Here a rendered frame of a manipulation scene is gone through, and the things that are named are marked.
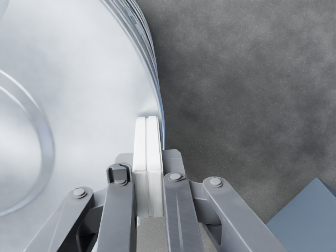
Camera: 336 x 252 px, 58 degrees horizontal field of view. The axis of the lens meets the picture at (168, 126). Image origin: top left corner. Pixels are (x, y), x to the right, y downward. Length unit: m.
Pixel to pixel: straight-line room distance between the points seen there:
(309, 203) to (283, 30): 0.37
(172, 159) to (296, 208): 0.61
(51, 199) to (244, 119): 0.46
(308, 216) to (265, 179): 0.11
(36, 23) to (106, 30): 0.04
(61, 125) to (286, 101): 0.51
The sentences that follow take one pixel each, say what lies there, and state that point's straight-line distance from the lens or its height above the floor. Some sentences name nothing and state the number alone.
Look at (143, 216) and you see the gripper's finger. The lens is 0.17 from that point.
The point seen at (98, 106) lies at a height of 0.36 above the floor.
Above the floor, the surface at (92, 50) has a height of 0.36.
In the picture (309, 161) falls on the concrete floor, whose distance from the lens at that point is 0.74.
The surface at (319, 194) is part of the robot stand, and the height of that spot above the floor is 0.04.
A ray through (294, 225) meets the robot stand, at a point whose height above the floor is 0.06.
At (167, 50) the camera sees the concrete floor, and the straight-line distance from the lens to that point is 0.57.
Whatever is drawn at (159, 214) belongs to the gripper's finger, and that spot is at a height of 0.43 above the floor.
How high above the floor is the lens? 0.56
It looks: 66 degrees down
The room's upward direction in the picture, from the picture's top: 170 degrees clockwise
